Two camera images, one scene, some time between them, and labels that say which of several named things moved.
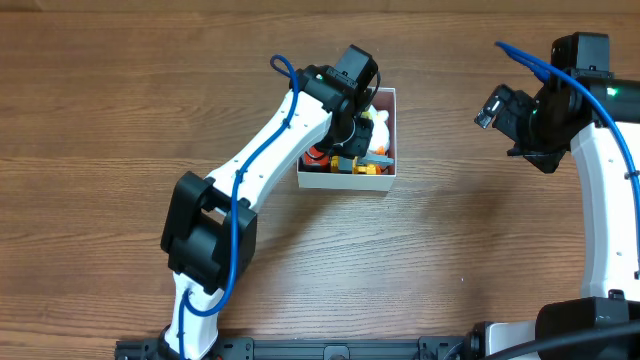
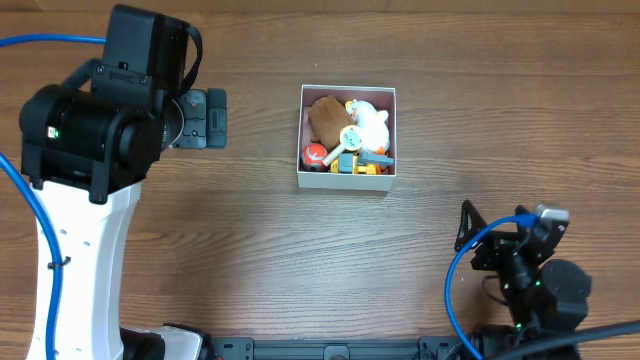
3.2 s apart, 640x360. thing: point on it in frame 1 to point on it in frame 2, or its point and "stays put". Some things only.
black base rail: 405,348 stays put
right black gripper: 536,159 to 495,245
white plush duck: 380,138 stays put
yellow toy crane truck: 368,164 stays put
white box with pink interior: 385,98 stays put
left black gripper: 358,145 to 216,118
